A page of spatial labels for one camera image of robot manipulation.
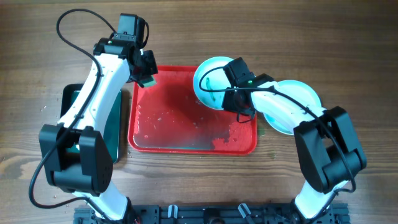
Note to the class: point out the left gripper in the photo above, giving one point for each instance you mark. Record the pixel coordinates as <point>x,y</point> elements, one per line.
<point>150,68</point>

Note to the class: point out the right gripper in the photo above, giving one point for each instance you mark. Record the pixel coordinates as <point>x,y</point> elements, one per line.
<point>227,105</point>

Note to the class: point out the green scrubbing sponge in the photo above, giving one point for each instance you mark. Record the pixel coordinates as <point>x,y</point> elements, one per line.
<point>149,81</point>

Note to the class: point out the light blue plate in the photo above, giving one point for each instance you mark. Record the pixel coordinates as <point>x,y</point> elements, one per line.
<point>210,81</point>
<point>298,89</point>

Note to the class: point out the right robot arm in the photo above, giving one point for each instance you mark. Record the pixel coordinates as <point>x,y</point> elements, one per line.
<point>329,151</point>

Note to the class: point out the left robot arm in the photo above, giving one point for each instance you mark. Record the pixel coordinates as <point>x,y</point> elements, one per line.
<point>74,155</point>

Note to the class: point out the red plastic tray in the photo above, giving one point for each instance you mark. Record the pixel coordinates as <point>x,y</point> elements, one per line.
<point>168,118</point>

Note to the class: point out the black water tray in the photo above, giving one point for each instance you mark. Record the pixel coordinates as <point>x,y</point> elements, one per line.
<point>112,128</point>

